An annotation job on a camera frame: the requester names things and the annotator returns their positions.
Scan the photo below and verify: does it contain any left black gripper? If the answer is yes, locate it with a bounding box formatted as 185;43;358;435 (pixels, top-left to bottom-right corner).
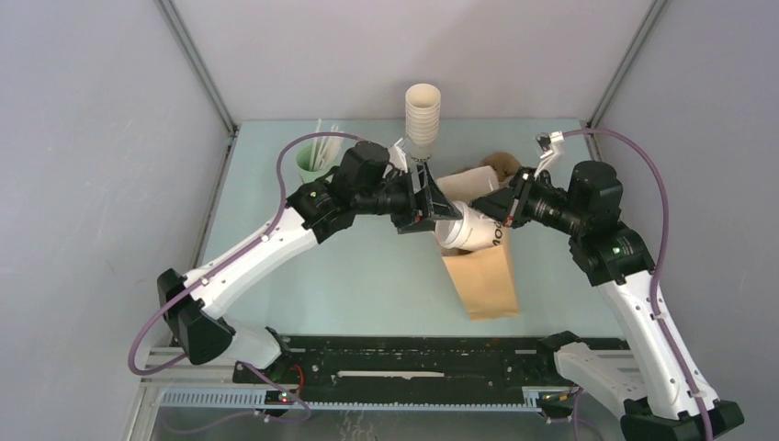
354;161;460;234

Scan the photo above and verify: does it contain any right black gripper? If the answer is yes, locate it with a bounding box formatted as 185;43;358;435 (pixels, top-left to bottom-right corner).
469;166;586;236

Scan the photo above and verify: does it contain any single white paper cup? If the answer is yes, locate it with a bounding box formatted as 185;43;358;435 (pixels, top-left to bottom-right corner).
434;201;506;252

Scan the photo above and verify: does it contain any brown pulp cup carrier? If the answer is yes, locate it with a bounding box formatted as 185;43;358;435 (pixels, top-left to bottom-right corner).
480;152;522;185

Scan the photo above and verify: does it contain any brown paper bag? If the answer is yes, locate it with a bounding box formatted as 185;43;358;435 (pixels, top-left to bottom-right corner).
435;165;522;322

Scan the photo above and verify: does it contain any stack of paper cups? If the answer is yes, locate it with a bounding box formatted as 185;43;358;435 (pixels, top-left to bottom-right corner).
405;83;441;162

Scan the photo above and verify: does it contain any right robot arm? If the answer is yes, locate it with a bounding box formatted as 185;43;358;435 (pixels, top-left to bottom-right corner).
472;161;745;440

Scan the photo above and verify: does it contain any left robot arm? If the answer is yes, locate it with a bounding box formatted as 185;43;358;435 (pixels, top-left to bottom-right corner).
157;141;463;383

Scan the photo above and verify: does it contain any wrapped white straws bundle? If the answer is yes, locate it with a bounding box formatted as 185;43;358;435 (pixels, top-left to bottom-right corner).
309;136;343;172

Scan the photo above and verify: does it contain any green straw holder cup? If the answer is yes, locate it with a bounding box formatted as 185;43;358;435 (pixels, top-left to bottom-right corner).
296;141;342;183

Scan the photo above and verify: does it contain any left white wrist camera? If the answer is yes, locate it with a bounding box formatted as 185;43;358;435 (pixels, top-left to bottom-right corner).
388;137;409;174

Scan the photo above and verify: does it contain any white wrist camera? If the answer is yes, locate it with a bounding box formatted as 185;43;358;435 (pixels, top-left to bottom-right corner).
388;137;409;174
534;131;565;177

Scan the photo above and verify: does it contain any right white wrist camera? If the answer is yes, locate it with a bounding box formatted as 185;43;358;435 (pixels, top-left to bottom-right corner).
534;131;565;177

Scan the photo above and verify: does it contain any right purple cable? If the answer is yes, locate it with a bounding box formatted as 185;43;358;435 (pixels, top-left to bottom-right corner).
559;128;713;441

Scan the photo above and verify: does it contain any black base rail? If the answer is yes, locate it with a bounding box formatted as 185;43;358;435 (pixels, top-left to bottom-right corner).
140;333;695;421

